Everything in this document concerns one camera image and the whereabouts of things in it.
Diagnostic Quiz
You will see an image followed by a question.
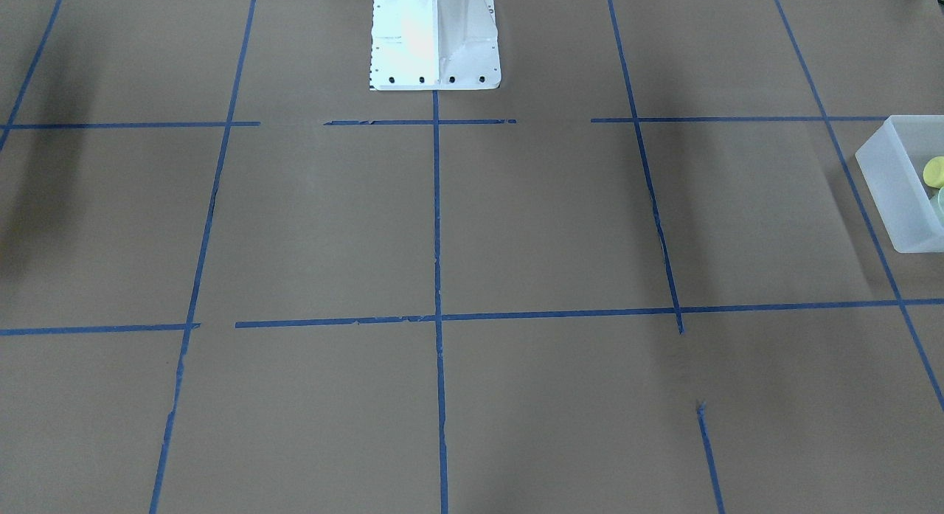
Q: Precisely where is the yellow plastic cup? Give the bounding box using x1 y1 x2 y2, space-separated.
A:
923 156 944 190

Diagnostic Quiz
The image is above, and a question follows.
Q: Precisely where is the light green bowl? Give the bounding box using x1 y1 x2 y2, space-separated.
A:
931 188 944 223

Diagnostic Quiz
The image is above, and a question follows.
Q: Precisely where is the translucent plastic storage box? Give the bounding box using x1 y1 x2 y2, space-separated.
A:
855 115 943 253

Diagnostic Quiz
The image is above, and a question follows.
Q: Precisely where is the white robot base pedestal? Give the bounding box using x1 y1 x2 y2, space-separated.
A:
369 0 502 91

